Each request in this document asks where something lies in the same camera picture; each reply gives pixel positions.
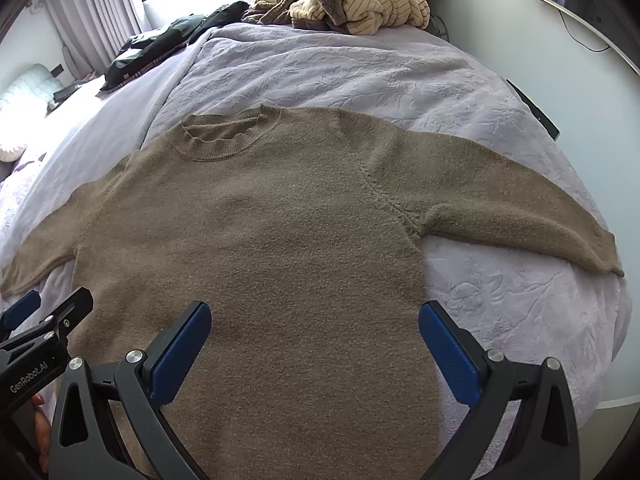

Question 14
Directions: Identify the brown knit sweater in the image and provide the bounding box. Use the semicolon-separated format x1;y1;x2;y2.
1;105;622;479

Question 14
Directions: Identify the dark green clothes pile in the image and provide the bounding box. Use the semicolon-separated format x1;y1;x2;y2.
101;1;250;92

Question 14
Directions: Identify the beige striped clothes pile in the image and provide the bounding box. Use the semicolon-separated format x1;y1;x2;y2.
242;0;431;36

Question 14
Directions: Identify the left hand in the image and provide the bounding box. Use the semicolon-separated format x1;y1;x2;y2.
32;393;52;472

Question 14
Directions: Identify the black bed side panel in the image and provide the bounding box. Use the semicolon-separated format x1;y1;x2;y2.
506;79;560;141

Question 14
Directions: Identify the lavender bed quilt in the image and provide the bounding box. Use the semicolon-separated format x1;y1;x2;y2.
0;20;633;480

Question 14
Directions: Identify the black television cable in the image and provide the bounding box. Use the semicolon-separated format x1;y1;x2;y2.
557;8;612;54

